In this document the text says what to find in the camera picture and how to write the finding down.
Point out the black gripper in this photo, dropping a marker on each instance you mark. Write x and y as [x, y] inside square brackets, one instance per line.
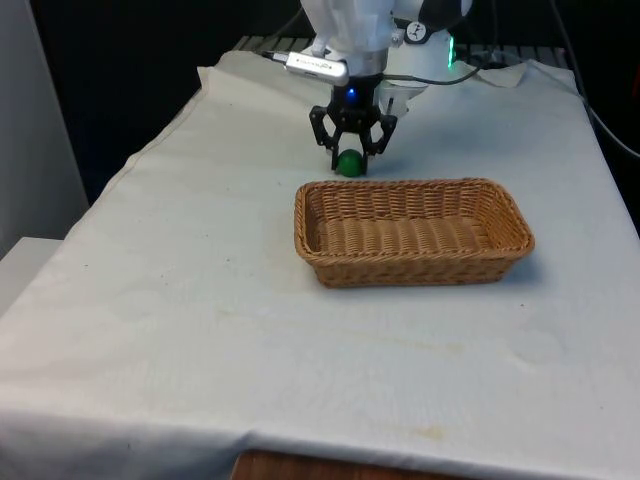
[356, 102]

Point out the green ball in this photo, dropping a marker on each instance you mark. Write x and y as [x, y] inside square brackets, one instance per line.
[350, 165]

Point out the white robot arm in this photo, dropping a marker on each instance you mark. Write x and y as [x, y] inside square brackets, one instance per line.
[350, 30]

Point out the brown wicker basket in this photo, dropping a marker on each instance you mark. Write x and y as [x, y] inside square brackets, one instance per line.
[415, 240]

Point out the pale locker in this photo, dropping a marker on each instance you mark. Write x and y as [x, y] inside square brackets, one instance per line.
[30, 125]

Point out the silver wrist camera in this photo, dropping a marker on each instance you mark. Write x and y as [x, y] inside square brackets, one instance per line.
[320, 67]

